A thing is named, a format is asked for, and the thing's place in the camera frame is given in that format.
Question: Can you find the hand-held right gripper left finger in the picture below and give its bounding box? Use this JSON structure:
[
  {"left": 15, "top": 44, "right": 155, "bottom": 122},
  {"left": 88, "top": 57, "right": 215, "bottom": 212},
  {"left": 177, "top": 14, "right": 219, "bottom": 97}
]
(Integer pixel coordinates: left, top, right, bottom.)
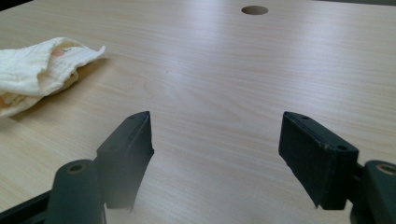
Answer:
[{"left": 96, "top": 110, "right": 155, "bottom": 212}]

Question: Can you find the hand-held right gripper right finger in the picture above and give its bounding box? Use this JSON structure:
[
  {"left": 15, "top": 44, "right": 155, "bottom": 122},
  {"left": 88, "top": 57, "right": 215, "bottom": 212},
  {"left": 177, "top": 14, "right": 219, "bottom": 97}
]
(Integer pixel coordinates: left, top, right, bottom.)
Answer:
[{"left": 277, "top": 111, "right": 360, "bottom": 211}]

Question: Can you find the cream cloth with fruit print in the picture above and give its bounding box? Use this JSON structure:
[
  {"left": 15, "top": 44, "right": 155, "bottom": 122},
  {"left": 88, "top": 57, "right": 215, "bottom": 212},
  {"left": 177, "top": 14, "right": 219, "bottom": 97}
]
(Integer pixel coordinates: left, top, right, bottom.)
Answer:
[{"left": 0, "top": 36, "right": 106, "bottom": 119}]

